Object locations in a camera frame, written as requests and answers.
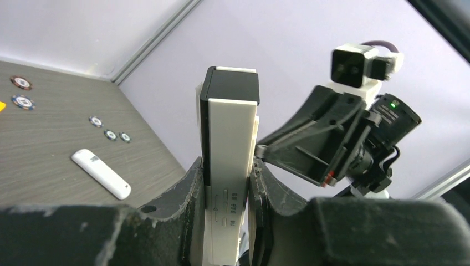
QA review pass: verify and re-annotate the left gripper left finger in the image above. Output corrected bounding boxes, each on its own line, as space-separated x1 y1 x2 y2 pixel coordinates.
1 158 205 265

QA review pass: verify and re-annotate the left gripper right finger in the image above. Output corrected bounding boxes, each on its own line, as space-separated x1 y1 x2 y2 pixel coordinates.
248 160 469 265

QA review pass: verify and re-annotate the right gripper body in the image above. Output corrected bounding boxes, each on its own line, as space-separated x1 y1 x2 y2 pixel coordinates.
323 110 381 187

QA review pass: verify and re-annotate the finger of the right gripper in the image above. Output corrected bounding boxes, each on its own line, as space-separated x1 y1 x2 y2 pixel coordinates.
254 85 366 186

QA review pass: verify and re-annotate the white remote control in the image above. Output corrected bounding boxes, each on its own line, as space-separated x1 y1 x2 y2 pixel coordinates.
71 149 131 201

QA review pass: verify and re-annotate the long white box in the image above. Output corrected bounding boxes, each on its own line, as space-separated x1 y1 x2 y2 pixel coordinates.
197 66 260 265

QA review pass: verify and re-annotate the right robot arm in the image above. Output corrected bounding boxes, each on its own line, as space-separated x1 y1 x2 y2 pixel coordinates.
254 85 422 197

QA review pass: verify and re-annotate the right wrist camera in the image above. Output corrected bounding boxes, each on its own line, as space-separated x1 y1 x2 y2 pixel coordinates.
325 40 404 109

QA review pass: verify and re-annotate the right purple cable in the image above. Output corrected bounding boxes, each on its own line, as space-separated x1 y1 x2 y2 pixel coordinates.
361 40 400 54

